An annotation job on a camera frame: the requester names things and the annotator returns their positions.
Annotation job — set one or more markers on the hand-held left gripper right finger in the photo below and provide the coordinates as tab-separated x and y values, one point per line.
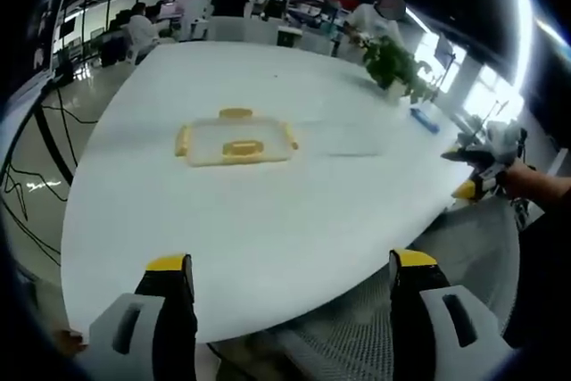
428	336

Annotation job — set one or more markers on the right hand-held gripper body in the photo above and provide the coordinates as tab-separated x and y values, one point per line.
506	142

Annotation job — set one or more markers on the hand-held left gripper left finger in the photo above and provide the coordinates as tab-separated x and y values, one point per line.
134	345

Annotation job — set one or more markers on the clear container with yellow buckles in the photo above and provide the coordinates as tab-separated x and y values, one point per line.
236	135

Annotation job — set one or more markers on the person's right hand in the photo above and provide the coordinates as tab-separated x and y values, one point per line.
522	180

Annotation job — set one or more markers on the flat blue box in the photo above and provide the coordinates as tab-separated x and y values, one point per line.
424	118

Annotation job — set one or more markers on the grey mesh chair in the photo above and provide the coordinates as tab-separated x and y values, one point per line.
357	336

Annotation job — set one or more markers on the black tripod stand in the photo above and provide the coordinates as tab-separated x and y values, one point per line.
448	69

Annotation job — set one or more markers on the person's dark clothing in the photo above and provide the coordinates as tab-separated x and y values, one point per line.
542	274

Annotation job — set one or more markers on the green potted plant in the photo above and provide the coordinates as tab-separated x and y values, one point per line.
392	64

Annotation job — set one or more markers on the long ceiling light strip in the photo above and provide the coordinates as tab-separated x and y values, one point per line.
525	19

